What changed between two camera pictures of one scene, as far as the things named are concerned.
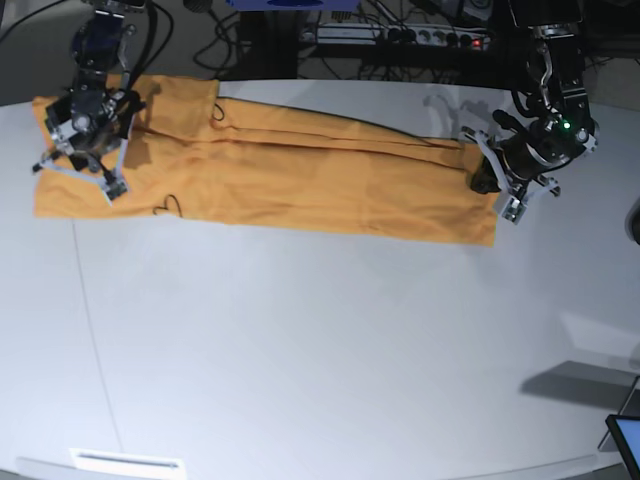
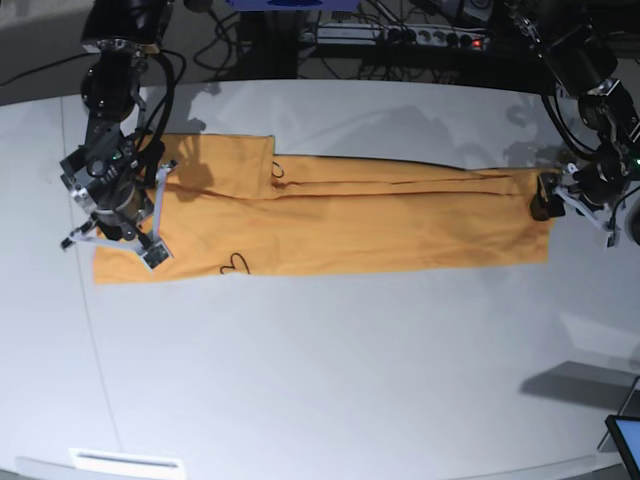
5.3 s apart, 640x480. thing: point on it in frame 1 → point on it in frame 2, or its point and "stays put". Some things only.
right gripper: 537,148 → 600,182
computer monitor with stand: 624,435 stays put
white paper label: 131,461 stays put
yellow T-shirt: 204,158 → 228,206
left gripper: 87,123 → 108,180
